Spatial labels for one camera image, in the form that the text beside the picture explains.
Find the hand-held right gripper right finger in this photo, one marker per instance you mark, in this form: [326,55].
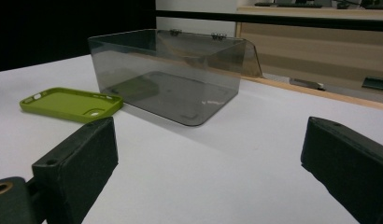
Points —
[348,161]

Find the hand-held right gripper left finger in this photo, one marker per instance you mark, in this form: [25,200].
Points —
[80,161]

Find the green phone case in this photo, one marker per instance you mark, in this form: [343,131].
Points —
[65,104]

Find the transparent grey lidded box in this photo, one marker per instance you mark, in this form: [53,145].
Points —
[167,90]

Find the dark flat object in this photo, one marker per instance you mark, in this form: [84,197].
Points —
[377,84]

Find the small grey flat object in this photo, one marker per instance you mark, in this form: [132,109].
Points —
[306,84]

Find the light wooden desk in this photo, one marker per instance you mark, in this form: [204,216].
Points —
[320,53]

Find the black keyboard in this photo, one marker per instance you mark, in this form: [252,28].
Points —
[289,4]

